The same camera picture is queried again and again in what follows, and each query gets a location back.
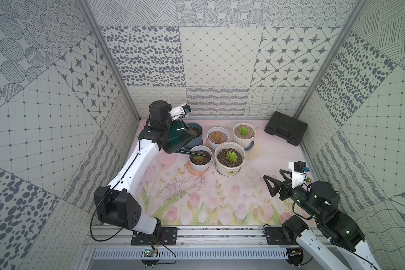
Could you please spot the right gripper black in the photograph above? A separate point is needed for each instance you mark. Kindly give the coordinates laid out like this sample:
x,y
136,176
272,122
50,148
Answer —
x,y
286,187

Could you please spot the large white pot green succulent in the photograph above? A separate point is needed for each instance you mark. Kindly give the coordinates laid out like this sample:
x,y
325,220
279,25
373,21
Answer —
x,y
229,158

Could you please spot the white pot brown soil succulent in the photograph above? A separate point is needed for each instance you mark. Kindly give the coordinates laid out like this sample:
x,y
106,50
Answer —
x,y
244,134

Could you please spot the small white pot reddish succulent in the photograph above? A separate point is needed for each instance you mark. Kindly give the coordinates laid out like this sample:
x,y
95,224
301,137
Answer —
x,y
217,136

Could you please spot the white pot yellow-green succulent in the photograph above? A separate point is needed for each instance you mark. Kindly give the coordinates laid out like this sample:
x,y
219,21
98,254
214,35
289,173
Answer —
x,y
201,160

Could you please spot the dark green watering can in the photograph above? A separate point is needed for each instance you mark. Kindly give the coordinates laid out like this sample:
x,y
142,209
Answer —
x,y
180,134

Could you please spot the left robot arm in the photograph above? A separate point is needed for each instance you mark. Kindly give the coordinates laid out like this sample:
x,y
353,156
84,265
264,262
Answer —
x,y
115,203

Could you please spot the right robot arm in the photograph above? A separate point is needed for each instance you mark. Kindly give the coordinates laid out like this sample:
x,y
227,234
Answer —
x,y
320,201

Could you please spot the blue-grey pot red succulent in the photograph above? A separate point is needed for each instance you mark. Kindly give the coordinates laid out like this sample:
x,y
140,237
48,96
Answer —
x,y
198,140

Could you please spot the blue-grey saucer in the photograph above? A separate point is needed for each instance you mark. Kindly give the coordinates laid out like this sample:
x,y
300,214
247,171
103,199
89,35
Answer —
x,y
250,146

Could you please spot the black plastic tool case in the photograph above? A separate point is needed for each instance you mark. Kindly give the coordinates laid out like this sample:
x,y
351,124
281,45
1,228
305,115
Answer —
x,y
286,127

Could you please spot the terracotta saucer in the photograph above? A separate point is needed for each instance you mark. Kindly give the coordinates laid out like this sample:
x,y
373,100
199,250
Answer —
x,y
197,169

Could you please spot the floral pink table mat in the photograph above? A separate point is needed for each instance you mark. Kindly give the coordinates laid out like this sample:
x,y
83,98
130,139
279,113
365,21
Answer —
x,y
170,192

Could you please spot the small green circuit board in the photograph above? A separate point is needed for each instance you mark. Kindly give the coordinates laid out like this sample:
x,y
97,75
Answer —
x,y
150,257

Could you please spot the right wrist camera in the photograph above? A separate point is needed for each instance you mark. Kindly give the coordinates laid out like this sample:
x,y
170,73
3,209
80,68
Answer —
x,y
298,173

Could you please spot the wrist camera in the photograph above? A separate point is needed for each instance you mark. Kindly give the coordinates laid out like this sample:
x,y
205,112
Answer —
x,y
298,173
179,111

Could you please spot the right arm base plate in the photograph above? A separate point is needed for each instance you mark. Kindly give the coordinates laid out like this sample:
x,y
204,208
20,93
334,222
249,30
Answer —
x,y
285,235

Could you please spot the aluminium mounting rail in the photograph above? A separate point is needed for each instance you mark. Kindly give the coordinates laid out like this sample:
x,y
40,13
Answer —
x,y
198,236

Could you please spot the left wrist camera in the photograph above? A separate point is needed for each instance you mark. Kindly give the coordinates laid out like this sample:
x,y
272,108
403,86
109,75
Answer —
x,y
179,111

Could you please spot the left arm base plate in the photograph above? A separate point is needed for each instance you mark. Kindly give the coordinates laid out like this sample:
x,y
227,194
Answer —
x,y
162,236

